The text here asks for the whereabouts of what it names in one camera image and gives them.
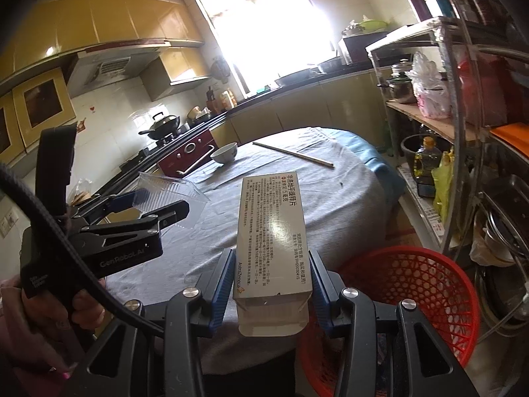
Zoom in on newspaper sheet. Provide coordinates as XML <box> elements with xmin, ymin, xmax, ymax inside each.
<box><xmin>397</xmin><ymin>165</ymin><xmax>447</xmax><ymax>249</ymax></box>

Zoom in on clear plastic container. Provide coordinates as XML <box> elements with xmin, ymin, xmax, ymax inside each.
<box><xmin>136</xmin><ymin>170</ymin><xmax>211</xmax><ymax>231</ymax></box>

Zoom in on wooden chopstick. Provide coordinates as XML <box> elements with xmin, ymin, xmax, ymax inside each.
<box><xmin>252</xmin><ymin>142</ymin><xmax>335</xmax><ymax>170</ymax></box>
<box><xmin>252</xmin><ymin>141</ymin><xmax>335</xmax><ymax>170</ymax></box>

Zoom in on microwave oven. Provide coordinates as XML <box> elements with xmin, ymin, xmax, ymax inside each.
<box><xmin>339</xmin><ymin>31</ymin><xmax>393</xmax><ymax>66</ymax></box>

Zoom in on steel tray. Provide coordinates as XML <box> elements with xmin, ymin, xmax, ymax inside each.
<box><xmin>481</xmin><ymin>174</ymin><xmax>529</xmax><ymax>232</ymax></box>

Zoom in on dark red built-in oven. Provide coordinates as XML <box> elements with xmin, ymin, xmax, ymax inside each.
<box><xmin>157</xmin><ymin>130</ymin><xmax>216</xmax><ymax>176</ymax></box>

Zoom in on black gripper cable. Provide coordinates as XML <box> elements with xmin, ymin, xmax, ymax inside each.
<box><xmin>0</xmin><ymin>163</ymin><xmax>166</xmax><ymax>337</ymax></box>

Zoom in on yellow base cabinets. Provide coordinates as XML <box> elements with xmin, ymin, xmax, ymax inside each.
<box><xmin>211</xmin><ymin>66</ymin><xmax>399</xmax><ymax>154</ymax></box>

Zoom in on green plastic basin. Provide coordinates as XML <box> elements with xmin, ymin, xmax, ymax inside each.
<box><xmin>342</xmin><ymin>16</ymin><xmax>391</xmax><ymax>37</ymax></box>

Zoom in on blue cloth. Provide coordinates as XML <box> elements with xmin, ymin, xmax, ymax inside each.
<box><xmin>326</xmin><ymin>127</ymin><xmax>408</xmax><ymax>207</ymax></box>

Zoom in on cooking oil bottle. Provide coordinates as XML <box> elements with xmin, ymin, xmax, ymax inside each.
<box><xmin>413</xmin><ymin>134</ymin><xmax>443</xmax><ymax>185</ymax></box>

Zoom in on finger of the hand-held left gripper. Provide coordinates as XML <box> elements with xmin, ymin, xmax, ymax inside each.
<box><xmin>68</xmin><ymin>189</ymin><xmax>149</xmax><ymax>222</ymax></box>
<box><xmin>80</xmin><ymin>200</ymin><xmax>191</xmax><ymax>237</ymax></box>

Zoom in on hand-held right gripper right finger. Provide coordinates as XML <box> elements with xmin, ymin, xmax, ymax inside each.
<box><xmin>311</xmin><ymin>250</ymin><xmax>480</xmax><ymax>397</ymax></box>

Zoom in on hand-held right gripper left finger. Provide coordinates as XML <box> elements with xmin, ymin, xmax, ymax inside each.
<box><xmin>62</xmin><ymin>249</ymin><xmax>236</xmax><ymax>397</ymax></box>

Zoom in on range hood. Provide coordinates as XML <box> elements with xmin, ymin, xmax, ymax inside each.
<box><xmin>66</xmin><ymin>45</ymin><xmax>162</xmax><ymax>100</ymax></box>

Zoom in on red plastic basket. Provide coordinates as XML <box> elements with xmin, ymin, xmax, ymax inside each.
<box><xmin>298</xmin><ymin>245</ymin><xmax>482</xmax><ymax>386</ymax></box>

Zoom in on steel pot with glass lid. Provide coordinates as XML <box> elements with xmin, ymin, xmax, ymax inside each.
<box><xmin>378</xmin><ymin>60</ymin><xmax>416</xmax><ymax>105</ymax></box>

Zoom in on person's left hand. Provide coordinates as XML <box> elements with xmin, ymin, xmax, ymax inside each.
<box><xmin>19</xmin><ymin>287</ymin><xmax>105</xmax><ymax>336</ymax></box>

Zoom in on orange board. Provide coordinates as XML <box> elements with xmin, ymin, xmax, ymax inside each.
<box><xmin>490</xmin><ymin>122</ymin><xmax>529</xmax><ymax>155</ymax></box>

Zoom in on small steel cooking pot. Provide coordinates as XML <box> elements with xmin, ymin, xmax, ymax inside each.
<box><xmin>186</xmin><ymin>105</ymin><xmax>216</xmax><ymax>124</ymax></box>

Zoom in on black plastic basin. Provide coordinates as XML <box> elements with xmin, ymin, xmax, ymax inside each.
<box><xmin>400</xmin><ymin>133</ymin><xmax>434</xmax><ymax>170</ymax></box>

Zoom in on white medicine box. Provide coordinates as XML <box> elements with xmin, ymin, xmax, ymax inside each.
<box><xmin>232</xmin><ymin>172</ymin><xmax>311</xmax><ymax>337</ymax></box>

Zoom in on person's left forearm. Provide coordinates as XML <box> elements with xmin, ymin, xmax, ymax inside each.
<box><xmin>0</xmin><ymin>277</ymin><xmax>83</xmax><ymax>381</ymax></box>

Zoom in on kitchen window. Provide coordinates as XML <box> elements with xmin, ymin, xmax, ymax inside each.
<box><xmin>194</xmin><ymin>0</ymin><xmax>344</xmax><ymax>96</ymax></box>

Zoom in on white and pink plastic bag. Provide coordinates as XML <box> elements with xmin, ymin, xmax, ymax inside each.
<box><xmin>407</xmin><ymin>52</ymin><xmax>452</xmax><ymax>118</ymax></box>

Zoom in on yellow plastic bag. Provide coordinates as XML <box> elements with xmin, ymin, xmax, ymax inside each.
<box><xmin>432</xmin><ymin>151</ymin><xmax>455</xmax><ymax>224</ymax></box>

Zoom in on grey tablecloth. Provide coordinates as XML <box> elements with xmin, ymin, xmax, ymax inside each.
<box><xmin>101</xmin><ymin>126</ymin><xmax>387</xmax><ymax>377</ymax></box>

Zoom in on steel shelf rack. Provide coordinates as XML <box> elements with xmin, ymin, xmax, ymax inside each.
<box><xmin>366</xmin><ymin>0</ymin><xmax>529</xmax><ymax>340</ymax></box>

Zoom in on hanging brown bag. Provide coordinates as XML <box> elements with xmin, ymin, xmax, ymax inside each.
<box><xmin>211</xmin><ymin>58</ymin><xmax>230</xmax><ymax>85</ymax></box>

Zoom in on black wok with lid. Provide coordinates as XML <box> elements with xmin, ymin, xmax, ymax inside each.
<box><xmin>138</xmin><ymin>111</ymin><xmax>183</xmax><ymax>140</ymax></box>

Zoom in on white wall socket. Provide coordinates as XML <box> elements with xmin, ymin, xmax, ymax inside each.
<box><xmin>0</xmin><ymin>207</ymin><xmax>19</xmax><ymax>236</ymax></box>

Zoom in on glass door wall cabinet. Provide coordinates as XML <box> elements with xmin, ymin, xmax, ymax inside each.
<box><xmin>0</xmin><ymin>66</ymin><xmax>77</xmax><ymax>166</ymax></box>

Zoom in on white ceramic bowl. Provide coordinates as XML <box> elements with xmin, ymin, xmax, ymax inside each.
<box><xmin>210</xmin><ymin>142</ymin><xmax>239</xmax><ymax>164</ymax></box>

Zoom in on yellow wall cabinets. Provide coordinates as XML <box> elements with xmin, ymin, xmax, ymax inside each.
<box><xmin>0</xmin><ymin>0</ymin><xmax>207</xmax><ymax>92</ymax></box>

